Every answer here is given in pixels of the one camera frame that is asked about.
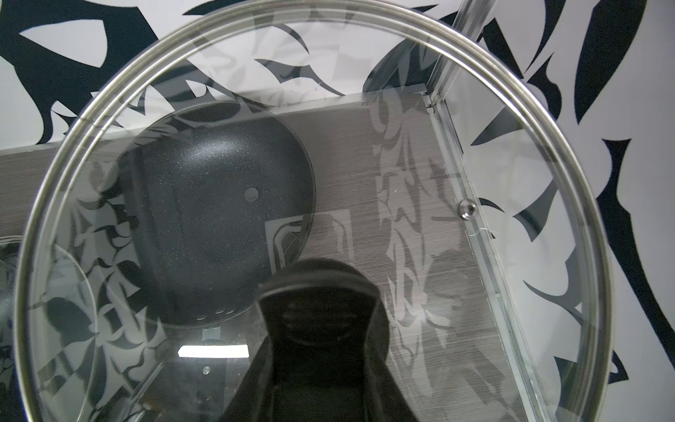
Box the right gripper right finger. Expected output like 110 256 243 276
363 340 418 422

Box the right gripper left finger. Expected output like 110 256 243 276
219 336 279 421

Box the small glass pan lid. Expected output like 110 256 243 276
19 1 612 421

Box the large glass pot lid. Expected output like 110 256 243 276
1 236 105 421

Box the small black frying pan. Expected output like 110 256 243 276
117 101 316 327

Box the aluminium frame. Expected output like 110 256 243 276
421 0 555 422

